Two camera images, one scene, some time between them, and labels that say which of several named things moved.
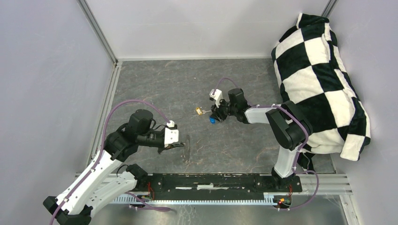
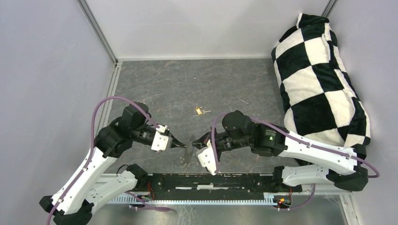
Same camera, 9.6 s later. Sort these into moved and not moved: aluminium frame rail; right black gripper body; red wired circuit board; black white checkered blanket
Moved: right black gripper body
Not moved: aluminium frame rail; black white checkered blanket; red wired circuit board
